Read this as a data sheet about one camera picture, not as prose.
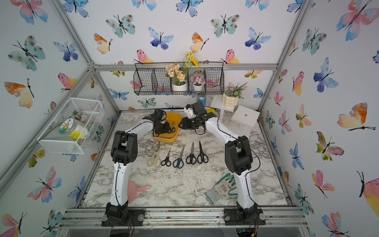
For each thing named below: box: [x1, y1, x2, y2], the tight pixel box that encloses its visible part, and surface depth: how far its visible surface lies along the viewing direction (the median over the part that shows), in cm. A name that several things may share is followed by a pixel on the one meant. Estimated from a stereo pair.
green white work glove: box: [205, 173, 238, 205], surface depth 82 cm
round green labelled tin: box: [59, 118, 89, 142], surface depth 66 cm
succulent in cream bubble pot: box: [222, 81, 248, 108], surface depth 90 cm
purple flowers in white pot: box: [189, 72, 206, 92], surface depth 91 cm
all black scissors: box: [196, 140, 209, 164], surface depth 97 cm
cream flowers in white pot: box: [165, 63, 189, 92], surface depth 84 cm
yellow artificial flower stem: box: [182, 51, 200, 68], surface depth 84 cm
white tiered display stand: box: [210, 94, 261, 137], surface depth 98 cm
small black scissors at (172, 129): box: [167, 120, 176, 134], surface depth 109 cm
